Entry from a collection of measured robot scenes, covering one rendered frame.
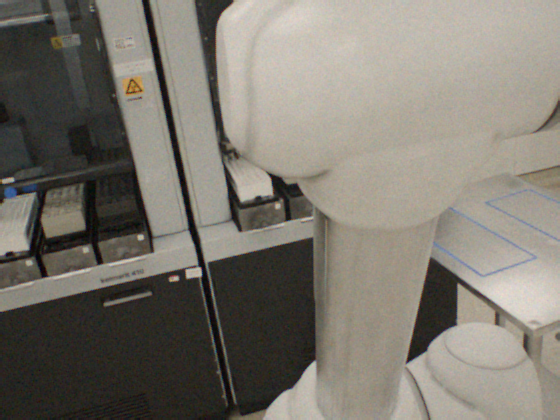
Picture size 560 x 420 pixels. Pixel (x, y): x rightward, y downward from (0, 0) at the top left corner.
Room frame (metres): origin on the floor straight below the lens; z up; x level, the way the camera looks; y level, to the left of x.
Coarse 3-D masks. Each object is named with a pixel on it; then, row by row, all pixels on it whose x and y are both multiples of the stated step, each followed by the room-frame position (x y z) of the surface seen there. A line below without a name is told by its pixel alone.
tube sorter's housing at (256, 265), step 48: (144, 0) 1.88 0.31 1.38; (192, 0) 1.64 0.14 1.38; (192, 48) 1.63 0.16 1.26; (192, 96) 1.63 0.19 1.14; (192, 144) 1.62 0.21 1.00; (192, 192) 1.62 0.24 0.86; (240, 240) 1.55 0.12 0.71; (288, 240) 1.58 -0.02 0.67; (240, 288) 1.55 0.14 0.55; (288, 288) 1.58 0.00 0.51; (432, 288) 1.68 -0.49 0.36; (240, 336) 1.54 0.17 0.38; (288, 336) 1.57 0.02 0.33; (432, 336) 1.68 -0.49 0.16; (240, 384) 1.54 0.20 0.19; (288, 384) 1.57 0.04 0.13
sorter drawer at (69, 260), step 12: (72, 240) 1.48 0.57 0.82; (84, 240) 1.47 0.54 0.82; (48, 252) 1.45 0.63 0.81; (60, 252) 1.45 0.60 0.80; (72, 252) 1.45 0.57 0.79; (84, 252) 1.46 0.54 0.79; (48, 264) 1.44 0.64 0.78; (60, 264) 1.45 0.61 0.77; (72, 264) 1.45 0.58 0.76; (84, 264) 1.46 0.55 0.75; (96, 264) 1.46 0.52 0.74; (48, 276) 1.44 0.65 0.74; (60, 276) 1.40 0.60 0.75; (72, 276) 1.41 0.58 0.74
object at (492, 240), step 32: (480, 192) 1.42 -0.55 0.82; (512, 192) 1.40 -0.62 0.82; (544, 192) 1.37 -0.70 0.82; (448, 224) 1.27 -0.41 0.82; (480, 224) 1.24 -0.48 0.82; (512, 224) 1.22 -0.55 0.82; (544, 224) 1.20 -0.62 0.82; (448, 256) 1.12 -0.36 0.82; (480, 256) 1.10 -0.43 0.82; (512, 256) 1.08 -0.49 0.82; (544, 256) 1.06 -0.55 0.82; (480, 288) 0.98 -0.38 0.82; (512, 288) 0.96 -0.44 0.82; (544, 288) 0.95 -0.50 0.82; (512, 320) 0.88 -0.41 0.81; (544, 320) 0.85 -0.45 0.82; (544, 384) 1.25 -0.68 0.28; (544, 416) 1.14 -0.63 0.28
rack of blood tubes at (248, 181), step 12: (240, 156) 1.85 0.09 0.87; (228, 168) 1.76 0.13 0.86; (240, 168) 1.75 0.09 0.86; (252, 168) 1.73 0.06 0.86; (240, 180) 1.64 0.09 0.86; (252, 180) 1.63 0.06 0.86; (264, 180) 1.61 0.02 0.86; (240, 192) 1.59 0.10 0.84; (252, 192) 1.60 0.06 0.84; (264, 192) 1.61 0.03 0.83
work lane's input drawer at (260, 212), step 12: (228, 180) 1.77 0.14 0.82; (228, 192) 1.71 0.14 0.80; (276, 192) 1.65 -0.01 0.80; (240, 204) 1.57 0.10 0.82; (252, 204) 1.57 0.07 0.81; (264, 204) 1.57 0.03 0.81; (276, 204) 1.58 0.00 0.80; (240, 216) 1.55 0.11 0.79; (252, 216) 1.56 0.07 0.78; (264, 216) 1.57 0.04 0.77; (276, 216) 1.58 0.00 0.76; (252, 228) 1.56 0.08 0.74; (264, 228) 1.52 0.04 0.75; (276, 228) 1.53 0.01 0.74
